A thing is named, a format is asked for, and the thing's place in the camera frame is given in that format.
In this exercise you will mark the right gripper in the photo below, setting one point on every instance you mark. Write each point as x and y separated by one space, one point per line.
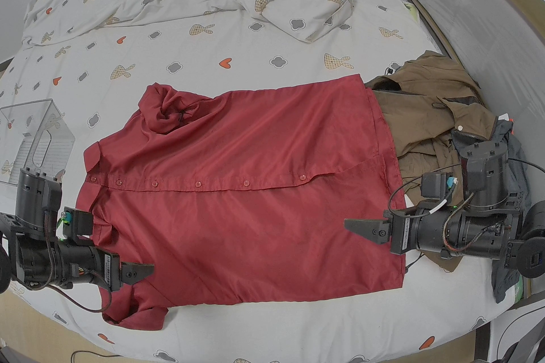
434 233

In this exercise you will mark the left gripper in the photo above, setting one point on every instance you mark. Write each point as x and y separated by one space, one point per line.
81 265

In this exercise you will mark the red shirt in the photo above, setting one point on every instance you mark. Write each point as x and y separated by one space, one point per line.
255 157

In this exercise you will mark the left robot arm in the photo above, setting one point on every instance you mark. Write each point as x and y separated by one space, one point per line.
36 199

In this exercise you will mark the brown jacket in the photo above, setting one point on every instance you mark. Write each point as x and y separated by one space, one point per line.
417 127

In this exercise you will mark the clear plastic storage box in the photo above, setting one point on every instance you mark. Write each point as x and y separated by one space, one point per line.
42 119

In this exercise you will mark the bed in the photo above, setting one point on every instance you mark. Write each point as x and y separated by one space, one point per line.
255 50

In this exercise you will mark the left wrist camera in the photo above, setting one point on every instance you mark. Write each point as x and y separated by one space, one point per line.
78 225

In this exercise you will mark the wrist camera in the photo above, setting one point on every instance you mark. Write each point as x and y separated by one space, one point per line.
435 186
78 225

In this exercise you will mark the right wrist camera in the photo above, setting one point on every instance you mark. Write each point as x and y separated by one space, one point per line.
435 186

